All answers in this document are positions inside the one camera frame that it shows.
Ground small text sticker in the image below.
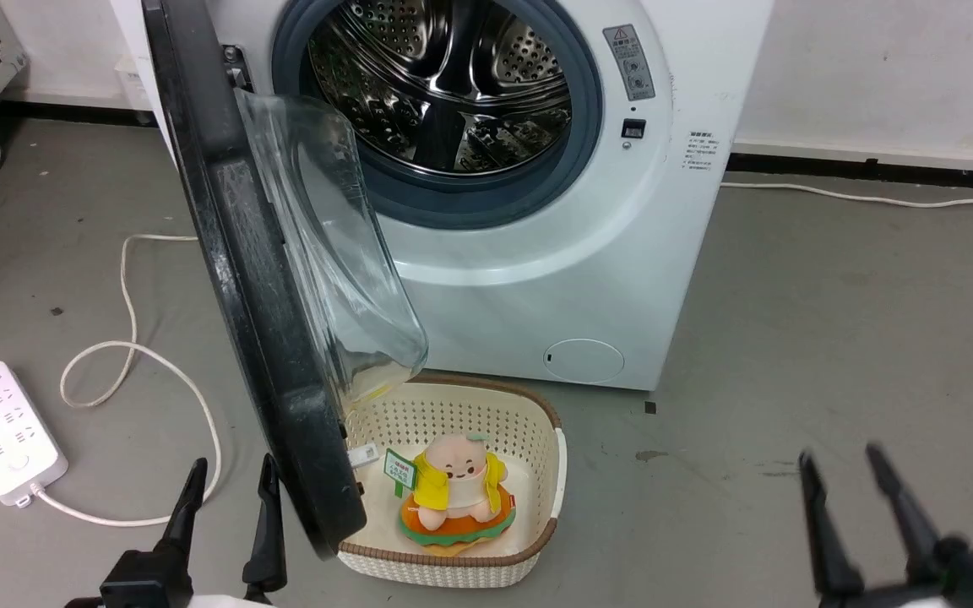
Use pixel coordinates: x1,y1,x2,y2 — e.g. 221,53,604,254
685,128,715,173

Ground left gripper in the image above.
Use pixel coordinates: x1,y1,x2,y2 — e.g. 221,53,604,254
64,453,289,608

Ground white front-load washing machine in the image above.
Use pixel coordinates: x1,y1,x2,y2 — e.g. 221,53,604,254
111,0,775,392

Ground grey rubber door gasket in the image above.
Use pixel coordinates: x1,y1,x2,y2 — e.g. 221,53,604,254
271,0,605,231

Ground black washing machine door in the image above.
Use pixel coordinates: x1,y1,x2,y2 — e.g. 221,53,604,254
142,0,430,561

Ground thin white floor cable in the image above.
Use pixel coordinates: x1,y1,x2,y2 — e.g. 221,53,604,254
720,181,973,209

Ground cream plastic laundry basket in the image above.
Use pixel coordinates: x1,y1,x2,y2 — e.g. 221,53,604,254
337,374,569,590

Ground steel washing machine drum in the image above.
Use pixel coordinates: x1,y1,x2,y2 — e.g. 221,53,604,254
309,0,574,176

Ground plush doll on burger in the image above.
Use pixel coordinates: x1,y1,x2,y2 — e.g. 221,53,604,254
383,432,518,556

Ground metal door hinge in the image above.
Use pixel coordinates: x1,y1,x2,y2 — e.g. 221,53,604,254
221,44,253,93

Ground white power strip cable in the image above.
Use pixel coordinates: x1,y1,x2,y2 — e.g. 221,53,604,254
29,234,224,529

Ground round drain filter cover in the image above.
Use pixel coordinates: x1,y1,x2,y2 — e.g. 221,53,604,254
542,338,626,385

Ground grey warning label sticker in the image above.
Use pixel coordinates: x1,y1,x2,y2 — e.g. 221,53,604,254
603,24,657,103

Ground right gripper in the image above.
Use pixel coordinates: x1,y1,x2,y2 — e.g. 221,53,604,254
797,443,973,608

